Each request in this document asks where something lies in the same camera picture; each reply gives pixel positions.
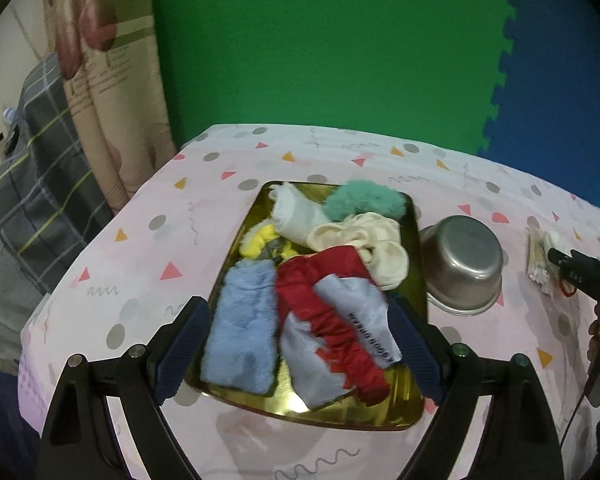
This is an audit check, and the pink patterned tablecloth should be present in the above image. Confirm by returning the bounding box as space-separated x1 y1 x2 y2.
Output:
17 122 600 480

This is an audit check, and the white speckled cloth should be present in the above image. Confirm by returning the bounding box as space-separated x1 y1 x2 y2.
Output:
269 181 333 248

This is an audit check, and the green foam mat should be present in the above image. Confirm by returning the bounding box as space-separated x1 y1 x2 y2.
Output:
147 0 516 158

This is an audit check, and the teal fluffy pompom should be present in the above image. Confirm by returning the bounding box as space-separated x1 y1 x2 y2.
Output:
324 179 408 223

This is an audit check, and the yellow patterned cloth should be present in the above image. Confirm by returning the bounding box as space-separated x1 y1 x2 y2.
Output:
239 222 298 263

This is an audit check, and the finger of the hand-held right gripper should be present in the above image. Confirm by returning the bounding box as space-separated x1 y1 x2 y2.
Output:
547 246 588 288

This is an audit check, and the blue foam mat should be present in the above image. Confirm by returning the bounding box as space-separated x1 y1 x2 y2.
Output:
477 0 600 211

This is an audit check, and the black cable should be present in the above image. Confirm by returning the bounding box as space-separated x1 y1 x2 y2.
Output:
560 392 588 446

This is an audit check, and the gold tin tray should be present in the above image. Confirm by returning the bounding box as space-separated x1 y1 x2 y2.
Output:
185 180 428 431

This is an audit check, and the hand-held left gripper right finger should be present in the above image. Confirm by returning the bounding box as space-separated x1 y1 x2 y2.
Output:
387 295 566 480

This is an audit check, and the red and grey sock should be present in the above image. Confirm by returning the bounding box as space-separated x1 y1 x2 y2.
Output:
275 246 403 408

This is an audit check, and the grey bed sheet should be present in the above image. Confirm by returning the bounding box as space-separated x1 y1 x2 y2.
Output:
0 217 50 361

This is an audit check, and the stainless steel bowl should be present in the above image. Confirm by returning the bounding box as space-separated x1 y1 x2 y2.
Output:
419 215 505 317

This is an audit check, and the beige printed curtain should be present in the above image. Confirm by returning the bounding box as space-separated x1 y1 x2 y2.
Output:
42 0 178 216

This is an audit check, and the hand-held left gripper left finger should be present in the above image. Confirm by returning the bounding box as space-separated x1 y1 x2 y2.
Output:
39 295 212 480

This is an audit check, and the blue fluffy cloth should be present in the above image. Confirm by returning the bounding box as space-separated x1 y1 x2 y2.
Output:
200 260 281 395

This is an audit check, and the cream cloth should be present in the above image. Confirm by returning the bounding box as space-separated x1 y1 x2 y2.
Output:
307 212 411 291

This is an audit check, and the grey plaid blanket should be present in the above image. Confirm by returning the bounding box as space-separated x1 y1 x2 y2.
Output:
0 52 116 296

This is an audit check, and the pack of cotton swabs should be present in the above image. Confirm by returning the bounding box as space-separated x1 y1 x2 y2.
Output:
525 227 563 291

